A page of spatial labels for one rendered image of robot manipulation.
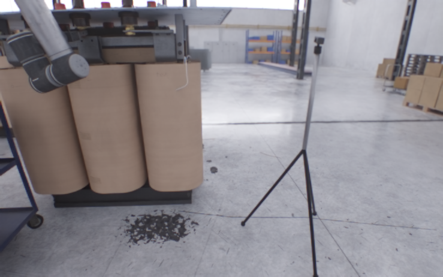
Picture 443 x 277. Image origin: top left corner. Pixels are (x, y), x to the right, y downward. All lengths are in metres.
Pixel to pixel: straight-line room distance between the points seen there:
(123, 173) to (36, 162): 0.59
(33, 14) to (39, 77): 0.26
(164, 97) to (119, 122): 0.34
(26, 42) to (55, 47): 0.16
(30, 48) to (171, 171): 1.01
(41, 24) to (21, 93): 0.70
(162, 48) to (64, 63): 0.55
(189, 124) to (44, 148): 0.97
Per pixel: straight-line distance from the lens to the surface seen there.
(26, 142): 1.88
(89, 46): 1.56
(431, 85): 6.52
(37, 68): 1.27
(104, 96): 1.53
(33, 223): 2.05
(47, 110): 1.74
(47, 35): 1.17
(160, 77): 1.41
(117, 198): 1.99
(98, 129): 1.60
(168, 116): 1.45
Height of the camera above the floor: 1.15
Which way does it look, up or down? 21 degrees down
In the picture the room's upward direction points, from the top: straight up
